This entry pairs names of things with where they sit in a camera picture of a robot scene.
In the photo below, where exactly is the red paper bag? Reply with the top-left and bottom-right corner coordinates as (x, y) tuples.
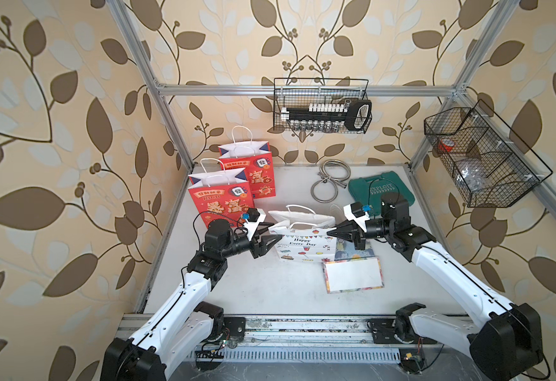
(188, 159), (255, 226)
(218, 125), (276, 198)

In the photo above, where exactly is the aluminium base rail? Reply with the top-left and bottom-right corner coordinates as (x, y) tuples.
(120, 313), (488, 365)

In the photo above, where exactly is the black wire basket right wall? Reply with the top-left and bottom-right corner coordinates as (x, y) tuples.
(424, 99), (553, 208)

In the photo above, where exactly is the clear plastic bag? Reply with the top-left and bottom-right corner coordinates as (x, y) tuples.
(455, 158), (487, 191)

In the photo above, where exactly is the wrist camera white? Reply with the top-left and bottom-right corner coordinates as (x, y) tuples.
(343, 202), (371, 232)
(242, 208), (266, 241)

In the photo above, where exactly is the black socket set holder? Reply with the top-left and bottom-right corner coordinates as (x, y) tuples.
(278, 99), (372, 133)

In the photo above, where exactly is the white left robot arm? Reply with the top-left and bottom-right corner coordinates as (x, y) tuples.
(100, 218), (282, 380)

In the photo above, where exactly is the red paper bag rear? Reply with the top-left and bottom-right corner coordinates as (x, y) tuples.
(218, 125), (276, 198)

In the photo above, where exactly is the red paper bag front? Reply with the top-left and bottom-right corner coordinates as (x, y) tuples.
(188, 159), (255, 226)

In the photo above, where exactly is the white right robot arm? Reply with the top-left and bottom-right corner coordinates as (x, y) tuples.
(328, 192), (548, 380)

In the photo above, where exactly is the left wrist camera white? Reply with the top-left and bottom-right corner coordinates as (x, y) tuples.
(242, 208), (266, 241)

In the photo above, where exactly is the green plastic tool case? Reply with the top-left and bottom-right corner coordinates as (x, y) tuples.
(348, 171), (415, 216)

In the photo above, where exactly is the black wire basket wall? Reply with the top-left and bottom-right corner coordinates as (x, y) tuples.
(424, 99), (553, 208)
(272, 77), (372, 134)

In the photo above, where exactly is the white Happy Every Day bag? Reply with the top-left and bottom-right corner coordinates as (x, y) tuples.
(268, 204), (338, 263)

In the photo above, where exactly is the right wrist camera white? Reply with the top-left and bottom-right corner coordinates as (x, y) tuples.
(343, 202), (371, 232)

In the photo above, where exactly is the floral painted paper bag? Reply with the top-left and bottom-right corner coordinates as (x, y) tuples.
(322, 239), (384, 294)

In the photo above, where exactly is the black wire basket back wall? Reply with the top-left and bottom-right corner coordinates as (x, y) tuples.
(272, 77), (372, 134)

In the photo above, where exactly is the coiled metal hose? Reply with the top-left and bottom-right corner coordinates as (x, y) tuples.
(310, 159), (352, 204)

